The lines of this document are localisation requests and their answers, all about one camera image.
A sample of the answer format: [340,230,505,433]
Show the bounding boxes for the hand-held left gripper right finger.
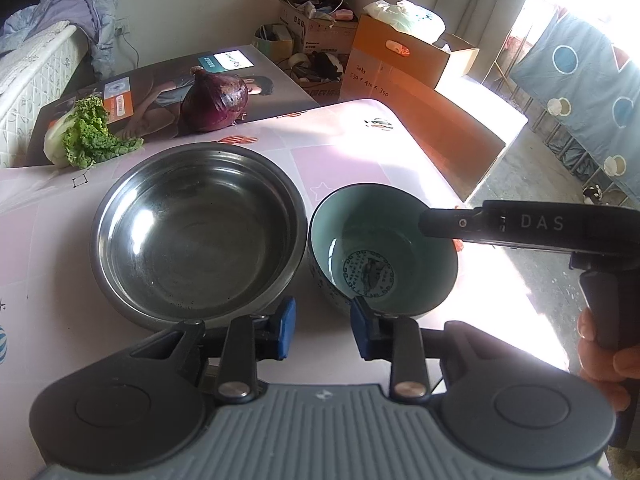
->
[350,296,506,403]

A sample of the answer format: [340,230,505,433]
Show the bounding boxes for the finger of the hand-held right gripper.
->
[419,206,486,244]

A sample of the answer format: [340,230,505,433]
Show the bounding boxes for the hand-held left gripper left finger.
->
[131,296,297,407]

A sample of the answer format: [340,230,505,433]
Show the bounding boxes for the teal ceramic bowl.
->
[307,183,460,319]

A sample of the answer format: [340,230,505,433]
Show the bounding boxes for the deep steel bowl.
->
[90,142,307,332]

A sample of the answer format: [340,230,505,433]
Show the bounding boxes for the person's right hand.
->
[576,305,634,411]

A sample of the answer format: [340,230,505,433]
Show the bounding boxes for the large orange cardboard box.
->
[345,74,529,202]

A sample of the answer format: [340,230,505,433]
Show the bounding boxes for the blue patterned cloth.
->
[510,10,640,182]

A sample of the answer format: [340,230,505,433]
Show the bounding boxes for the large plain cardboard box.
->
[340,14,480,105]

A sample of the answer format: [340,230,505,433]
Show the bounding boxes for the black bundle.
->
[311,52,347,82]

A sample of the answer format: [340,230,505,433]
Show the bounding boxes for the white plastic bag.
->
[362,0,446,39]

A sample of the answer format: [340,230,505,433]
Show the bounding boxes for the printed open cardboard box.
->
[262,0,359,57]

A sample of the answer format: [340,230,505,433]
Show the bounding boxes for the red onion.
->
[181,66,249,132]

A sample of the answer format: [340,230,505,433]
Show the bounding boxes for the flat printed cardboard box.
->
[25,45,322,167]

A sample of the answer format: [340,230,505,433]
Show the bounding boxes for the napa cabbage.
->
[43,96,145,169]

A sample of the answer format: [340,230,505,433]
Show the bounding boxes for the white quilted mattress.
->
[0,22,97,169]

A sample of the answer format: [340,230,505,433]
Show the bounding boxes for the lilac blue clothes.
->
[0,0,120,77]

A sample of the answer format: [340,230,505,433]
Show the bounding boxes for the power cable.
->
[120,34,142,69]

